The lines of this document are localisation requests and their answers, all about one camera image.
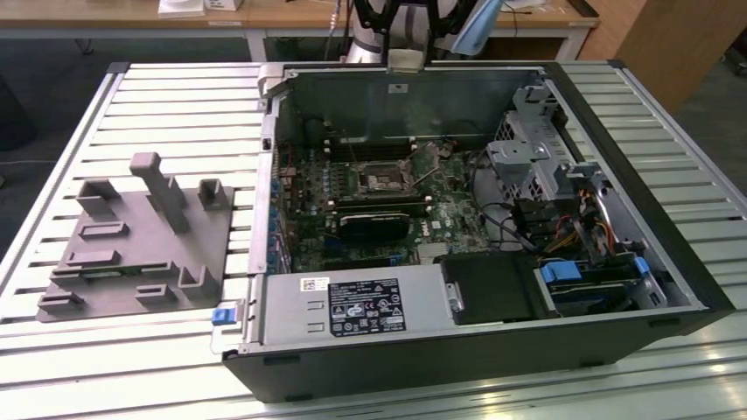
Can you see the black graphics card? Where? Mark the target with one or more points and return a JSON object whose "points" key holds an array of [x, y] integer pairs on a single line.
{"points": [[374, 229]]}

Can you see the CPU socket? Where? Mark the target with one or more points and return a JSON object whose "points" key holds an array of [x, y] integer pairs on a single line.
{"points": [[382, 179]]}

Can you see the black PC case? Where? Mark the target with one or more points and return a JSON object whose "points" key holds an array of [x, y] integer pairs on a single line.
{"points": [[409, 376]]}

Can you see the silver metal drive cage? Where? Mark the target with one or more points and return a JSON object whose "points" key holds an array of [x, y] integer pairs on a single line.
{"points": [[514, 175]]}

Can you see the wooden cabinet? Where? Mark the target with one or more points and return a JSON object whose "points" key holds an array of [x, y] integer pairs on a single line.
{"points": [[672, 44]]}

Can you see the blue plastic clip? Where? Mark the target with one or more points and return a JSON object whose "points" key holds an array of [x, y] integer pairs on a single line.
{"points": [[642, 267]]}

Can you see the green RAM stick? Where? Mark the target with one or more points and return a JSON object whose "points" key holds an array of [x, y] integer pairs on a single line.
{"points": [[109, 274]]}

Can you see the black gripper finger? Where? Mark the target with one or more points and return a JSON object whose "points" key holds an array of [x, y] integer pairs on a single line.
{"points": [[386, 44], [432, 48]]}

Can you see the grey parts rack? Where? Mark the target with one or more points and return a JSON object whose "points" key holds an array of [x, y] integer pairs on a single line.
{"points": [[153, 262]]}

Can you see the black RAM slot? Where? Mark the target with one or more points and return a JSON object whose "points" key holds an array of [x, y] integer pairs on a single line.
{"points": [[380, 199], [380, 143], [380, 152], [380, 157], [380, 148], [380, 211], [380, 203], [380, 207]]}

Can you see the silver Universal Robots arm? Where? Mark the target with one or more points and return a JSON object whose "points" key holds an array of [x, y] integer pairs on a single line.
{"points": [[365, 48]]}

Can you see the silver chipset heatsink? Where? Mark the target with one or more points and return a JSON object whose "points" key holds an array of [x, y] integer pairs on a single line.
{"points": [[433, 252]]}

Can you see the wooden desk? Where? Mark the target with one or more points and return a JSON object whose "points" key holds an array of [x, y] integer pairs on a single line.
{"points": [[60, 23]]}

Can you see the white labelled box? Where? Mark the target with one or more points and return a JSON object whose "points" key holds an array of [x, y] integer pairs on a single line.
{"points": [[225, 5]]}

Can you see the blue case latch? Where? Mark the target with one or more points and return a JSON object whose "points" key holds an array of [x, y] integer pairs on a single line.
{"points": [[225, 317]]}

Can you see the green motherboard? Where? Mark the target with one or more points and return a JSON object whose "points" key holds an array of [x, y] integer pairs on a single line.
{"points": [[461, 219]]}

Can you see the silver power supply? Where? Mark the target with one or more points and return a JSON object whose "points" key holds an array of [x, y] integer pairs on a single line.
{"points": [[286, 306]]}

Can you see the hard disk in blue carrier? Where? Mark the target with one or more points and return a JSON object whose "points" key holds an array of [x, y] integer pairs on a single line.
{"points": [[561, 271]]}

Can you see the black plastic cover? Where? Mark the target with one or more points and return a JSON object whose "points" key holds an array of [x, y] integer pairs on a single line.
{"points": [[490, 289]]}

